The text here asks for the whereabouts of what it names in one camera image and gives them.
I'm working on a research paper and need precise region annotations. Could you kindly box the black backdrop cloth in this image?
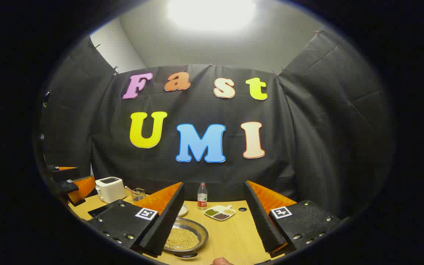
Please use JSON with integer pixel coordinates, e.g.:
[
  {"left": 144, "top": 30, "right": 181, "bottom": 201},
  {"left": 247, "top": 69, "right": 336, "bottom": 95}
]
[{"left": 37, "top": 29, "right": 395, "bottom": 221}]

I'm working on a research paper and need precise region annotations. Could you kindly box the large pile of yellow soybeans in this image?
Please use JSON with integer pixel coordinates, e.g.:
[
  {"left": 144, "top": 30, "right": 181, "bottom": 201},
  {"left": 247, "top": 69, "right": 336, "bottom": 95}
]
[{"left": 165, "top": 227, "right": 200, "bottom": 250}]

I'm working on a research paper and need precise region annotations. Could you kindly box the clear plastic water bottle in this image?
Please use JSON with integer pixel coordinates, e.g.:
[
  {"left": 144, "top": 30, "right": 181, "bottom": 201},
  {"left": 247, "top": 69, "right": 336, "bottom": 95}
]
[{"left": 197, "top": 182, "right": 208, "bottom": 211}]

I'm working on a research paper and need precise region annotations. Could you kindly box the white divided plate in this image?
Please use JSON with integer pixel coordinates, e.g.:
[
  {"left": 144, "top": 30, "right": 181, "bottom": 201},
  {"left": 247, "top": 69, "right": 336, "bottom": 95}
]
[{"left": 204, "top": 205, "right": 236, "bottom": 221}]

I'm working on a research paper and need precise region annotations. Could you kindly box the ceiling light panel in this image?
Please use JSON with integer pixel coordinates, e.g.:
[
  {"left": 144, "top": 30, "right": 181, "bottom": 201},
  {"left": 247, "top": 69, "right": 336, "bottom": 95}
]
[{"left": 166, "top": 0, "right": 257, "bottom": 33}]

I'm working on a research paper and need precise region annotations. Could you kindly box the stainless steel pot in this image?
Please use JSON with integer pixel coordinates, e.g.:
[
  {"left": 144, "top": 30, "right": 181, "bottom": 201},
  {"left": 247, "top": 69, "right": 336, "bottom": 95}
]
[{"left": 163, "top": 217, "right": 209, "bottom": 258}]

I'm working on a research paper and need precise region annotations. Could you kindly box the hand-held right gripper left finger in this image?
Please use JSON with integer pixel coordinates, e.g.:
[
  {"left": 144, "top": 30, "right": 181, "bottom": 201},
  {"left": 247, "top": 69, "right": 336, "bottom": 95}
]
[{"left": 87, "top": 181, "right": 185, "bottom": 257}]

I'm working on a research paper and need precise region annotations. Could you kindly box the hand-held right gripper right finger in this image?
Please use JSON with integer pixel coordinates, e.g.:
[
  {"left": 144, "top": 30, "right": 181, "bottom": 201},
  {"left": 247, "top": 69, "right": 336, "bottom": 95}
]
[{"left": 244, "top": 180, "right": 341, "bottom": 258}]

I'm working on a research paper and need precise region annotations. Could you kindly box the white toaster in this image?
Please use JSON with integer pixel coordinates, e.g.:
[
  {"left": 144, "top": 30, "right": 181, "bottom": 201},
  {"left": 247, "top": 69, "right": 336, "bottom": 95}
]
[{"left": 95, "top": 177, "right": 127, "bottom": 204}]

